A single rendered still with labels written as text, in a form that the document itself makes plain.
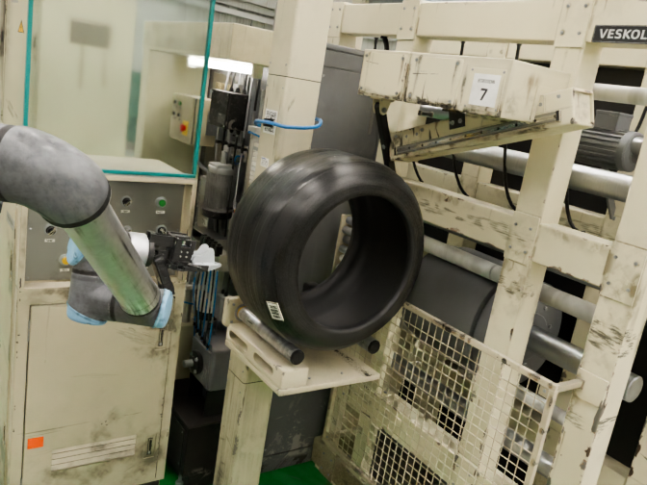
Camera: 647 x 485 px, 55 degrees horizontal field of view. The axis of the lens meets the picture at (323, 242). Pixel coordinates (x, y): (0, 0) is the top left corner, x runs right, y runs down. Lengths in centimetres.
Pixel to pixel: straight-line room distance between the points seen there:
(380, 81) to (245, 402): 117
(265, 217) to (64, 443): 117
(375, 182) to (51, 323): 114
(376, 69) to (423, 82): 22
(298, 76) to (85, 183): 110
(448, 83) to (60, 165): 113
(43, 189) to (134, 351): 139
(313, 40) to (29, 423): 154
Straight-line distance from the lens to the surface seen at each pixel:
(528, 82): 171
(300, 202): 161
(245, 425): 231
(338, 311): 206
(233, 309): 203
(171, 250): 158
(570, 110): 170
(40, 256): 216
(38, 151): 99
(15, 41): 509
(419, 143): 203
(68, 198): 100
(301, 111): 200
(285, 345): 180
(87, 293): 150
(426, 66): 186
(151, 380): 239
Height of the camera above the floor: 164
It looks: 14 degrees down
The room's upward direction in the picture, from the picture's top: 9 degrees clockwise
